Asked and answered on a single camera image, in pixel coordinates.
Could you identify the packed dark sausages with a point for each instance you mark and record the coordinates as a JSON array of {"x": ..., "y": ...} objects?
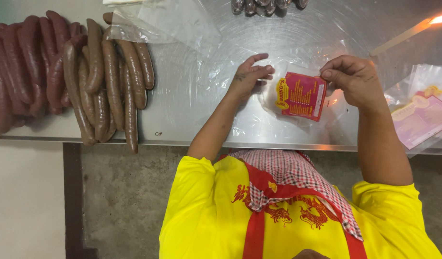
[{"x": 264, "y": 6}]

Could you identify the clear bag with red label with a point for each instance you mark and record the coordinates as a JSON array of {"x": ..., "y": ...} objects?
[{"x": 300, "y": 95}]

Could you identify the dark table leg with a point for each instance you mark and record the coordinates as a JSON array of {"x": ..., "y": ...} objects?
[{"x": 73, "y": 201}]

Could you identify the person's left fingers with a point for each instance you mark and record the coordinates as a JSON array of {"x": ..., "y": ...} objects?
[{"x": 261, "y": 69}]

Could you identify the pile of reddish sausages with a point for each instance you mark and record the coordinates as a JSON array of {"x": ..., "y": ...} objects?
[{"x": 23, "y": 68}]

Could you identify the person's left hand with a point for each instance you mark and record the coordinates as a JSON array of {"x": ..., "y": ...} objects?
[{"x": 244, "y": 81}]

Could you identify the wooden stick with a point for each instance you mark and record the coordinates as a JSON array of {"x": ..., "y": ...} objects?
[{"x": 400, "y": 37}]

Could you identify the white paper sheet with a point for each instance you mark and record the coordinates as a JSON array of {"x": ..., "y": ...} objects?
[{"x": 120, "y": 1}]

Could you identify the red checked cloth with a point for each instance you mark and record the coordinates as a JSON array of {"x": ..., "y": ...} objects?
[{"x": 296, "y": 169}]

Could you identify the stack of pink labelled bags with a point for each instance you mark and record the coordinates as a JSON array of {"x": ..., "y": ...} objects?
[{"x": 422, "y": 111}]

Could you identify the yellow printed shirt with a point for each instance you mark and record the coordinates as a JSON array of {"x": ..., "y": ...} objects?
[{"x": 203, "y": 216}]

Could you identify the red apron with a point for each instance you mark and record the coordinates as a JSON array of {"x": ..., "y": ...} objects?
[{"x": 255, "y": 230}]

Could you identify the clear plastic bag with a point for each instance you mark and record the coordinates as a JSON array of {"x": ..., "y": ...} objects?
[{"x": 163, "y": 25}]

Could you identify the person's right hand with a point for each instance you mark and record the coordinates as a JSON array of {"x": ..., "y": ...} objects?
[{"x": 354, "y": 81}]

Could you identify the pile of brown sausages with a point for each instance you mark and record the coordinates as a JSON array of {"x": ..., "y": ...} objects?
[{"x": 111, "y": 79}]

